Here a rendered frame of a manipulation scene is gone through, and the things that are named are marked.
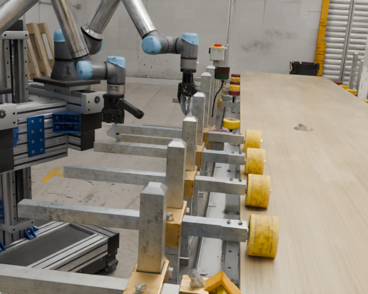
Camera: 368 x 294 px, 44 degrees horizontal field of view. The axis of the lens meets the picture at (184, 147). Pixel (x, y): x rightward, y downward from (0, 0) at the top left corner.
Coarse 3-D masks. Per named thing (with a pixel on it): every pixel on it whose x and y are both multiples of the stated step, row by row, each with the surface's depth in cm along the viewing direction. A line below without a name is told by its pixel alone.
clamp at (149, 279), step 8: (136, 264) 70; (168, 264) 71; (136, 272) 68; (144, 272) 68; (152, 272) 68; (168, 272) 72; (136, 280) 66; (144, 280) 66; (152, 280) 66; (160, 280) 66; (128, 288) 64; (152, 288) 64; (160, 288) 64
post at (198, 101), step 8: (200, 96) 136; (200, 104) 136; (192, 112) 137; (200, 112) 137; (200, 120) 138; (200, 128) 138; (200, 136) 139; (200, 144) 140; (192, 200) 145; (192, 208) 146
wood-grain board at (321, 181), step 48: (240, 96) 284; (288, 96) 296; (336, 96) 309; (240, 144) 171; (288, 144) 175; (336, 144) 180; (288, 192) 124; (336, 192) 126; (288, 240) 96; (336, 240) 98; (240, 288) 78; (288, 288) 79; (336, 288) 80
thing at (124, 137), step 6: (126, 138) 191; (132, 138) 191; (138, 138) 190; (144, 138) 190; (150, 138) 190; (156, 138) 189; (162, 138) 189; (168, 138) 189; (174, 138) 190; (156, 144) 190; (162, 144) 190; (210, 144) 187; (216, 144) 187; (222, 144) 186
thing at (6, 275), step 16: (0, 272) 67; (16, 272) 68; (32, 272) 68; (48, 272) 68; (64, 272) 68; (0, 288) 67; (16, 288) 67; (32, 288) 67; (48, 288) 66; (64, 288) 66; (80, 288) 66; (96, 288) 66; (112, 288) 65; (176, 288) 66
